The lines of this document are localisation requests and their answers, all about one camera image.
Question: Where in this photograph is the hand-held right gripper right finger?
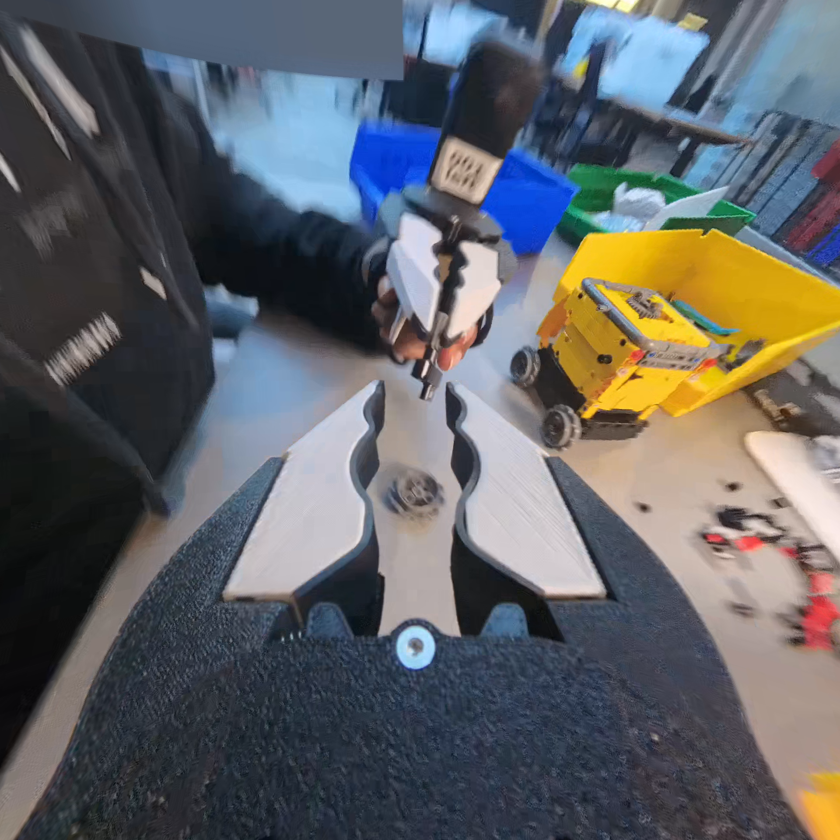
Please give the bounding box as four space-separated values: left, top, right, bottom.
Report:
447 382 607 637

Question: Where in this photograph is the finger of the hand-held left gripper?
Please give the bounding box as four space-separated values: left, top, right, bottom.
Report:
384 210 450 347
444 234 505 355

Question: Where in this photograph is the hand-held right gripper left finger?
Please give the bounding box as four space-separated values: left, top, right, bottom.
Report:
224 382 385 637

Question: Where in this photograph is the thin black holed brick beam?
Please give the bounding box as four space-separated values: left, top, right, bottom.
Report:
413 342 448 403

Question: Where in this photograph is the grey toothed brick wheel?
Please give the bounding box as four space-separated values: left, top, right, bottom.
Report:
384 469 448 521

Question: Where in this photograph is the yellow toy brick vehicle model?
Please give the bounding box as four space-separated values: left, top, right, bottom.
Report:
510 276 770 452

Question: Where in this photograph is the pile of black brick parts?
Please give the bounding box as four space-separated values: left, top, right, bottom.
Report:
696 499 840 652

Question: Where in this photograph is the yellow storage bin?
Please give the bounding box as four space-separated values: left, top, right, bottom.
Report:
798 772 840 840
554 227 840 420

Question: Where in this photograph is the grey desk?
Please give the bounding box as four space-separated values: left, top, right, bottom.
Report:
0 250 840 840

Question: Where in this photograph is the person's left hand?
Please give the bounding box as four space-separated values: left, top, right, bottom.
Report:
371 273 481 375

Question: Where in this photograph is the blue storage bin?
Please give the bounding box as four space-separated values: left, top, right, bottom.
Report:
348 121 580 258

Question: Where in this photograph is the green storage bin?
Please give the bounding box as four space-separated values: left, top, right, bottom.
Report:
558 162 760 252

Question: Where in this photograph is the white plastic box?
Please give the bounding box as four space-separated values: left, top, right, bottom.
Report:
562 11 712 109

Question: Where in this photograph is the white plastic bag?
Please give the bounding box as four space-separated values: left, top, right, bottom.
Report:
608 182 731 227

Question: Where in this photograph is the teal brick separator tool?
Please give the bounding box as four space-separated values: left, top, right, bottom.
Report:
676 300 744 340

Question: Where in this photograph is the white book stand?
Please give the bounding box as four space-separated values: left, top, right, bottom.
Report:
745 431 840 568

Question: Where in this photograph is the person in black hoodie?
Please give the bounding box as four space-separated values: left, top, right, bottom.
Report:
0 20 221 769

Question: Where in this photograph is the rack of coloured bins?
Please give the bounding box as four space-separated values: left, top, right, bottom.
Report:
752 112 840 273

